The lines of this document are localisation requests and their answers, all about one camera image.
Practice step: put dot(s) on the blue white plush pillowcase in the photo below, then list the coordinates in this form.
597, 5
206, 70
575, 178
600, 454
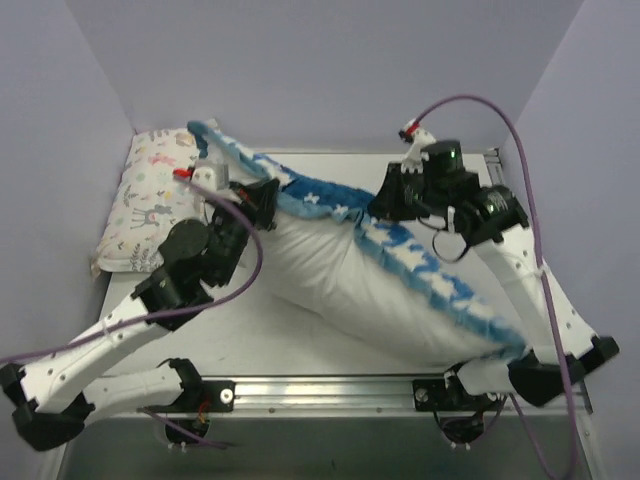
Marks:
299, 195

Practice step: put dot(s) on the right aluminium side rail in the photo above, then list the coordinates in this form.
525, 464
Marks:
494, 166

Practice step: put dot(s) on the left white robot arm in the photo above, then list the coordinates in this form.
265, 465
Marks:
57, 394

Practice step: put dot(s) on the aluminium mounting rail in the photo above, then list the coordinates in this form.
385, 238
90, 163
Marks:
325, 396

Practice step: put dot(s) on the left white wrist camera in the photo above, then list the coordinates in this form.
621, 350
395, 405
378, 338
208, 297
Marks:
209, 176

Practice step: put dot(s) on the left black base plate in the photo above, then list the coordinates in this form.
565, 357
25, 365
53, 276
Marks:
216, 396

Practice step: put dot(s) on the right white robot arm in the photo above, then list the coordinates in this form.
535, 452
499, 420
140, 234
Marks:
559, 349

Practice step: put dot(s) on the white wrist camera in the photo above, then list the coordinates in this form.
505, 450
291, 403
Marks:
209, 176
417, 138

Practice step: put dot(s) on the animal print white pillow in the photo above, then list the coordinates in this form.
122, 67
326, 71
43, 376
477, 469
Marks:
148, 202

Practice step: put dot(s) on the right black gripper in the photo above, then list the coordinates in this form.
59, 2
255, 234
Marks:
395, 187

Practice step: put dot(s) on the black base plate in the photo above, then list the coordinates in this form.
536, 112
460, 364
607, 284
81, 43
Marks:
435, 395
216, 396

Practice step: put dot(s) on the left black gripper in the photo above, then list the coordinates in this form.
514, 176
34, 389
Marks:
265, 201

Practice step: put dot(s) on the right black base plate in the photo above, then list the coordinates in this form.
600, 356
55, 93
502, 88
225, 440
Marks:
435, 395

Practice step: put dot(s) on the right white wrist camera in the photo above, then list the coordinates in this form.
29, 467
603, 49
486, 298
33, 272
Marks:
417, 138

